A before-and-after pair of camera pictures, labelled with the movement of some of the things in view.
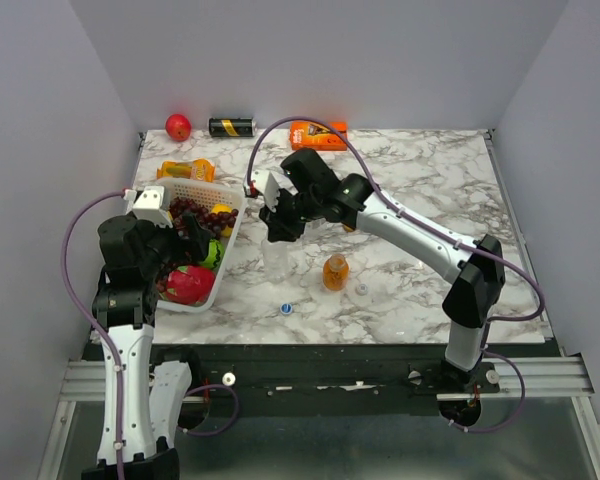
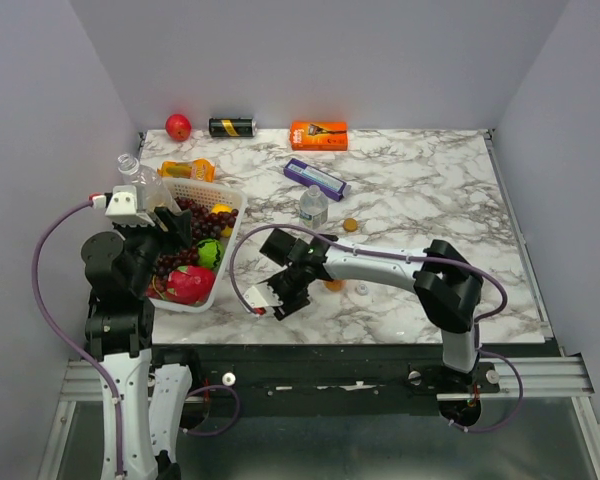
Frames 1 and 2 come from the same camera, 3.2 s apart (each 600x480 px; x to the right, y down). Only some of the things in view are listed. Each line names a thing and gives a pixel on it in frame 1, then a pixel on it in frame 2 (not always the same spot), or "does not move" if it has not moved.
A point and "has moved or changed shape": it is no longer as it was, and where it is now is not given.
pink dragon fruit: [190, 285] does not move
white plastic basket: [210, 194] does not move
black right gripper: [278, 229] to [289, 306]
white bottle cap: [361, 289] does not move
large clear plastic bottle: [275, 260] has moved or changed shape
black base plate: [345, 378] does not move
